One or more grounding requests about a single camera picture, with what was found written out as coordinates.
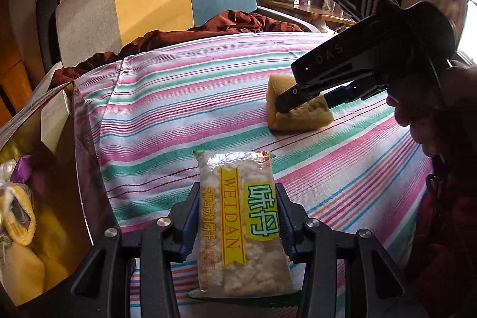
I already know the person's dark clothing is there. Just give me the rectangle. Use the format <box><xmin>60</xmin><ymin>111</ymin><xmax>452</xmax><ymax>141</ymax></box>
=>
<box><xmin>404</xmin><ymin>150</ymin><xmax>477</xmax><ymax>318</ymax></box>

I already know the white plastic bag wad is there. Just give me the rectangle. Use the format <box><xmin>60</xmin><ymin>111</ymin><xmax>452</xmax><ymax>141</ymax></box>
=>
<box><xmin>0</xmin><ymin>159</ymin><xmax>17</xmax><ymax>188</ymax></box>

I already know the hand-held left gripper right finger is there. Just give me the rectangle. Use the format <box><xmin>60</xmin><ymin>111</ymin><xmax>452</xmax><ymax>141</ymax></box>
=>
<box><xmin>275</xmin><ymin>183</ymin><xmax>407</xmax><ymax>318</ymax></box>

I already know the purple snack packet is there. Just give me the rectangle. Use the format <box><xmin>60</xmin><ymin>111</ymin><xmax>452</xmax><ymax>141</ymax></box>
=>
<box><xmin>13</xmin><ymin>154</ymin><xmax>36</xmax><ymax>184</ymax></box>

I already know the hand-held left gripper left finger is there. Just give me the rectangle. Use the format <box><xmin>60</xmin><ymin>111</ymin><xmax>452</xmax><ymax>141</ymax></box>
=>
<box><xmin>71</xmin><ymin>183</ymin><xmax>202</xmax><ymax>318</ymax></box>

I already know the white cardboard box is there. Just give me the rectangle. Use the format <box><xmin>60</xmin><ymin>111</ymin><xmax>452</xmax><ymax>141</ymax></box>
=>
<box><xmin>39</xmin><ymin>91</ymin><xmax>75</xmax><ymax>162</ymax></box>

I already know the wooden wardrobe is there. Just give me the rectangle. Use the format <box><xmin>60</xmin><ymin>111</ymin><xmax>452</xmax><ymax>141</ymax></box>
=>
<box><xmin>0</xmin><ymin>0</ymin><xmax>40</xmax><ymax>121</ymax></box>

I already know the person's right hand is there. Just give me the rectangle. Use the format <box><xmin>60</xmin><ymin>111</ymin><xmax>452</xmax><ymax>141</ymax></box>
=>
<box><xmin>387</xmin><ymin>64</ymin><xmax>477</xmax><ymax>159</ymax></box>

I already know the black rolled mat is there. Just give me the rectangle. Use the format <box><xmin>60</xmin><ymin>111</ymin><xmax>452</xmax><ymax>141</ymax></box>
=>
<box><xmin>36</xmin><ymin>0</ymin><xmax>60</xmax><ymax>76</ymax></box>

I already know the dark red cloth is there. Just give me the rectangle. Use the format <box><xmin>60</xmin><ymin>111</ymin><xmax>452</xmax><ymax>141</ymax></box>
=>
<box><xmin>50</xmin><ymin>9</ymin><xmax>317</xmax><ymax>88</ymax></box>

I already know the gold metal tin box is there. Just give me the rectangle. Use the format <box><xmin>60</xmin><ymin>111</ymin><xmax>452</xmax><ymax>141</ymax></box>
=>
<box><xmin>0</xmin><ymin>80</ymin><xmax>97</xmax><ymax>307</ymax></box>

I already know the terry towel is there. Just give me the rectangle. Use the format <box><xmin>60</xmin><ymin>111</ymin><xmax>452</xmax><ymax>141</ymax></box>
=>
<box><xmin>0</xmin><ymin>184</ymin><xmax>38</xmax><ymax>248</ymax></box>

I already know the yellow sponge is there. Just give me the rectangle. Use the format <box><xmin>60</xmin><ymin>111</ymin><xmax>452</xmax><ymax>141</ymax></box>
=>
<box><xmin>266</xmin><ymin>75</ymin><xmax>334</xmax><ymax>132</ymax></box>

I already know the wooden desk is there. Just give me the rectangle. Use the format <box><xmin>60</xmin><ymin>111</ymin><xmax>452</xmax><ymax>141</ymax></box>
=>
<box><xmin>259</xmin><ymin>0</ymin><xmax>354</xmax><ymax>29</ymax></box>

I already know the striped pink green cloth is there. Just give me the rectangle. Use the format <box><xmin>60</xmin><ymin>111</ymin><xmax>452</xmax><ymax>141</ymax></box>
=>
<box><xmin>0</xmin><ymin>30</ymin><xmax>436</xmax><ymax>318</ymax></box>

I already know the clear cracker packet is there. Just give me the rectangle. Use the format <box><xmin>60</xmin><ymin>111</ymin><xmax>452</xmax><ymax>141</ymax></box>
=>
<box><xmin>186</xmin><ymin>150</ymin><xmax>302</xmax><ymax>301</ymax></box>

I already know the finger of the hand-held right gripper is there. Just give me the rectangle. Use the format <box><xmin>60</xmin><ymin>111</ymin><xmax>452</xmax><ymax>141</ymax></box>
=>
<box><xmin>324</xmin><ymin>84</ymin><xmax>388</xmax><ymax>106</ymax></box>
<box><xmin>276</xmin><ymin>84</ymin><xmax>325</xmax><ymax>114</ymax></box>

